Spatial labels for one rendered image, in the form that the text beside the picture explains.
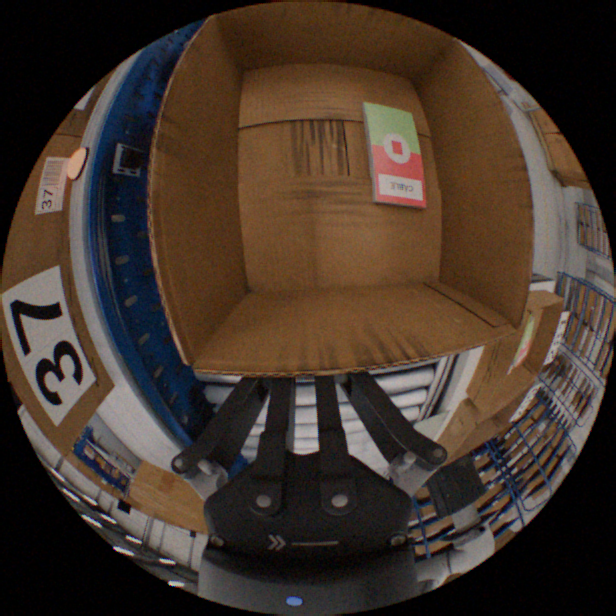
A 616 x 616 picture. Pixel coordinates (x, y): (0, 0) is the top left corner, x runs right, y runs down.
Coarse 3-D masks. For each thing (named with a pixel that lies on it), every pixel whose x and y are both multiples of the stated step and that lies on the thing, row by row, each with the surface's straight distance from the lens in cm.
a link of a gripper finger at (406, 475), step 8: (400, 456) 10; (408, 456) 9; (392, 464) 10; (400, 464) 10; (408, 464) 10; (392, 472) 10; (400, 472) 10; (408, 472) 10; (416, 472) 10; (424, 472) 10; (432, 472) 11; (400, 480) 10; (408, 480) 10; (416, 480) 10; (424, 480) 10; (408, 488) 10; (416, 488) 10
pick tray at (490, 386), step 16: (528, 304) 49; (544, 304) 55; (560, 304) 81; (544, 320) 84; (512, 336) 47; (544, 336) 84; (496, 352) 50; (512, 352) 48; (528, 352) 88; (544, 352) 85; (480, 368) 55; (496, 368) 51; (512, 368) 80; (528, 368) 86; (480, 384) 56; (496, 384) 52; (512, 384) 74; (480, 400) 57; (496, 400) 64
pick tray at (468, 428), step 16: (528, 384) 84; (464, 400) 64; (512, 400) 74; (464, 416) 64; (480, 416) 63; (496, 416) 107; (512, 416) 101; (448, 432) 72; (464, 432) 65; (480, 432) 97; (496, 432) 102; (448, 448) 75; (464, 448) 90
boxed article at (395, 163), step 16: (368, 112) 31; (384, 112) 32; (400, 112) 34; (368, 128) 29; (384, 128) 30; (400, 128) 32; (368, 144) 29; (384, 144) 29; (400, 144) 30; (416, 144) 32; (384, 160) 28; (400, 160) 29; (416, 160) 30; (384, 176) 27; (400, 176) 28; (416, 176) 29; (384, 192) 26; (400, 192) 27; (416, 192) 29
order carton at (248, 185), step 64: (320, 0) 33; (192, 64) 22; (256, 64) 39; (320, 64) 40; (384, 64) 41; (448, 64) 37; (192, 128) 19; (256, 128) 31; (320, 128) 30; (448, 128) 33; (512, 128) 26; (192, 192) 17; (256, 192) 26; (320, 192) 25; (448, 192) 31; (512, 192) 24; (192, 256) 15; (256, 256) 26; (320, 256) 25; (384, 256) 27; (448, 256) 31; (512, 256) 24; (192, 320) 14; (256, 320) 18; (320, 320) 17; (384, 320) 18; (448, 320) 20; (512, 320) 24
